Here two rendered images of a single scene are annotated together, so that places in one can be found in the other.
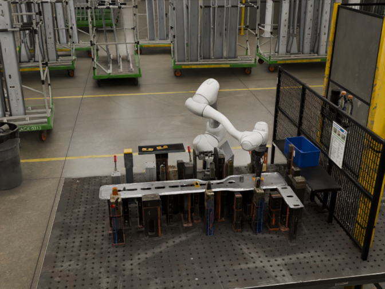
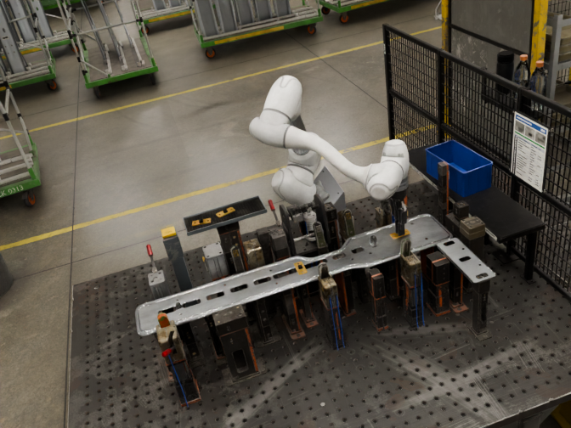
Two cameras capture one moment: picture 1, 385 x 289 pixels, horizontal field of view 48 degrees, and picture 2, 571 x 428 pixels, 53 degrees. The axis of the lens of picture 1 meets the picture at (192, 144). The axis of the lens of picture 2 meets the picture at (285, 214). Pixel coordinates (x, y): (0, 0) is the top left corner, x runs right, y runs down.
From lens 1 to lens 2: 0.90 m
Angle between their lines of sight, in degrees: 9
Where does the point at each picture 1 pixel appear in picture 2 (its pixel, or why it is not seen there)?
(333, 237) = (544, 307)
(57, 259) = not seen: outside the picture
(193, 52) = (226, 17)
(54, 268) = not seen: outside the picture
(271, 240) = (444, 336)
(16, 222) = (18, 357)
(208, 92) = (285, 101)
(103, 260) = not seen: outside the picture
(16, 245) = (25, 400)
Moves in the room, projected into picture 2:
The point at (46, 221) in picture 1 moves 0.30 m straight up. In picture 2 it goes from (65, 345) to (47, 311)
